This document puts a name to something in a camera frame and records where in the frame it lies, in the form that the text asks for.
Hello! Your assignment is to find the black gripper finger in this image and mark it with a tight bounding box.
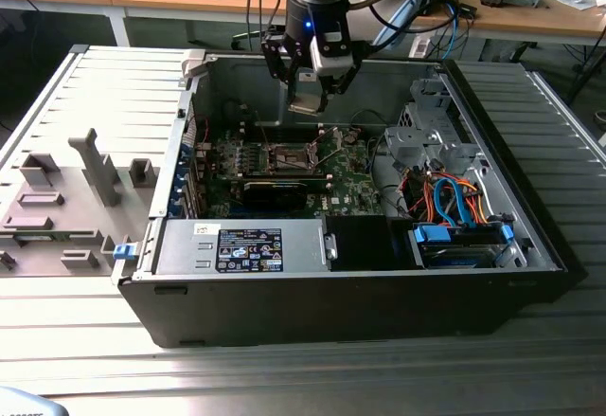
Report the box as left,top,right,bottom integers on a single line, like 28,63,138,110
259,30,307,103
317,63,360,114

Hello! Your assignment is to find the silver CPU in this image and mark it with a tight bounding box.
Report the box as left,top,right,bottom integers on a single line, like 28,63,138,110
286,96,323,118

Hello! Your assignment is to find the metal socket cover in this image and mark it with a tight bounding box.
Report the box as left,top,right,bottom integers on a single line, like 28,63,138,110
308,125,346,174

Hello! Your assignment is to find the thin metal locking lever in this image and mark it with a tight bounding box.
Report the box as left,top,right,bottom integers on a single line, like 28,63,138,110
272,160,324,175
254,109,272,153

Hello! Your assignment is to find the CPU socket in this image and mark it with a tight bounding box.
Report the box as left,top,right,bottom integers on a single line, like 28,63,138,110
265,141,326,176

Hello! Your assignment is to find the green motherboard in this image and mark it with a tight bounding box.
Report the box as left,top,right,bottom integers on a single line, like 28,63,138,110
202,121,385,222

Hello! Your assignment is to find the graphics card with heatsink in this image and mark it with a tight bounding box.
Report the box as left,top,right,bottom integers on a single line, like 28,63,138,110
240,177,329,212

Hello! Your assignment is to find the black plastic shroud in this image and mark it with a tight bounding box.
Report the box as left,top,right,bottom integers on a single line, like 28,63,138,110
325,214,409,273

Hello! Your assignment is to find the blue disk carrier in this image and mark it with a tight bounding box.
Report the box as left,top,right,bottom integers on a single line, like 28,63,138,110
410,222,516,268

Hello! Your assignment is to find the black rating label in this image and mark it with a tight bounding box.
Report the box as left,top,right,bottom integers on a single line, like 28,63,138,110
215,226,284,274

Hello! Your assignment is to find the hard disk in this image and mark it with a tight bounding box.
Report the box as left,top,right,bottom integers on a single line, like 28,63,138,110
419,241,506,270

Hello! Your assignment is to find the silver power supply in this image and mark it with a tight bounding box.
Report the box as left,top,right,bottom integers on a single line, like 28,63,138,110
151,219,333,279

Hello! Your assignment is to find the black PC case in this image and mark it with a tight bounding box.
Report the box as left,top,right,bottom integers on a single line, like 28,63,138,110
111,49,589,349

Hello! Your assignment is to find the grey parts rack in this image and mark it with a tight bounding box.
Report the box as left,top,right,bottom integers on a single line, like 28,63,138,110
0,126,161,279

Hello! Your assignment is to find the pale grey device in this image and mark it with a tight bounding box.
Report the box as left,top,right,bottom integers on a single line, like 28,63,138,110
0,386,65,416

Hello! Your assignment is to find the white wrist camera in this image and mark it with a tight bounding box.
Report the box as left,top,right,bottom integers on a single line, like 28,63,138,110
310,31,356,77

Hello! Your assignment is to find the thin dark fan wire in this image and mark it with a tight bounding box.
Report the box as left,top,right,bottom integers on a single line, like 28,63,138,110
350,109,387,129

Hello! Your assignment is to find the blue network cable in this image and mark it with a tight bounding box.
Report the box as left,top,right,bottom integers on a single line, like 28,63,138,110
442,0,463,60

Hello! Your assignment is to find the blue wire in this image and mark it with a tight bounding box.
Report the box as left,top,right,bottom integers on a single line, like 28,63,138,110
431,176,475,228

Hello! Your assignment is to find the orange wire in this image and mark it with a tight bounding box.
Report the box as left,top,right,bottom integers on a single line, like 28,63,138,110
404,172,489,222

